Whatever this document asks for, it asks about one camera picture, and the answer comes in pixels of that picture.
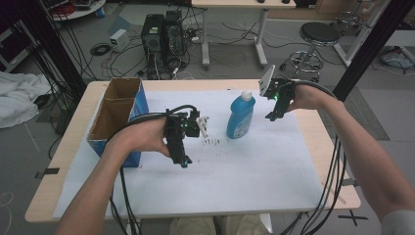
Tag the grey floor mat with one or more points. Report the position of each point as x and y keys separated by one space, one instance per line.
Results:
x=365 y=117

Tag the person's left hand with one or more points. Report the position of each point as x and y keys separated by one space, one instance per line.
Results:
x=143 y=137

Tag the white metal frame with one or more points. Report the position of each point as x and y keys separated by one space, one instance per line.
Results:
x=360 y=36

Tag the round white table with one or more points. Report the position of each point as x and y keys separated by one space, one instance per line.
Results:
x=78 y=13

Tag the person's right hand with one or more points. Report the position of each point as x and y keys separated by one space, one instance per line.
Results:
x=311 y=98

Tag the blue cardboard box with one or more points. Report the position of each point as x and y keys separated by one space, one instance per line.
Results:
x=112 y=111

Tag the black tape cross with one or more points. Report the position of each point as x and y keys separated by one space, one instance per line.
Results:
x=353 y=218

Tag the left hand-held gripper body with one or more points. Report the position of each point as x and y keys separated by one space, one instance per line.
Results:
x=177 y=125

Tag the white desk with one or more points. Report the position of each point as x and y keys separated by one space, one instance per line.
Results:
x=241 y=3

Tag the black metal post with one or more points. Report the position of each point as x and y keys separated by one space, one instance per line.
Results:
x=375 y=45
x=55 y=49

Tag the black round stool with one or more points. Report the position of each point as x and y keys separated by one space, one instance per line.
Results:
x=319 y=34

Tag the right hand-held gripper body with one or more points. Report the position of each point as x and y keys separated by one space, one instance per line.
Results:
x=282 y=89

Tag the small white box device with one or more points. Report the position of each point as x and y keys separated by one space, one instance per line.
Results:
x=119 y=39

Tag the white table mat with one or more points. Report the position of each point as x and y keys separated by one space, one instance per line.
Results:
x=228 y=176

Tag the person's legs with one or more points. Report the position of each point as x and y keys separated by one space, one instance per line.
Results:
x=195 y=226

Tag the white cloth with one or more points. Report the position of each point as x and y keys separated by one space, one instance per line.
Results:
x=18 y=98

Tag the black tape strip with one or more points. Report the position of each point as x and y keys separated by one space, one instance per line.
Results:
x=48 y=172

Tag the blue bottle with white cap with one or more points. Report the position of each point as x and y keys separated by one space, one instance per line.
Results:
x=240 y=117

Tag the black computer tower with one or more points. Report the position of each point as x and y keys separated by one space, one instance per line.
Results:
x=152 y=36
x=174 y=36

